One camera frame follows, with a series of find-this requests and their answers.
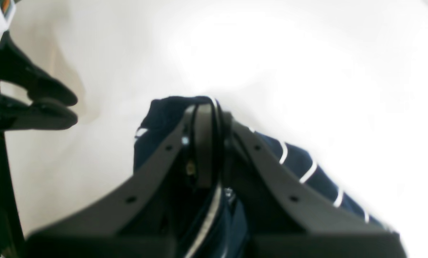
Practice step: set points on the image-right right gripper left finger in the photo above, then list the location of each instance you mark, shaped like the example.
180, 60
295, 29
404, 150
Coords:
162, 211

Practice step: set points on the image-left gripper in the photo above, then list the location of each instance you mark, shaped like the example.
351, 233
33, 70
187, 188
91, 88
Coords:
17, 68

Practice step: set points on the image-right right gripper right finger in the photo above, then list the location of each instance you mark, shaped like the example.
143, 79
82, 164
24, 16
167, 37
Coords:
287, 219

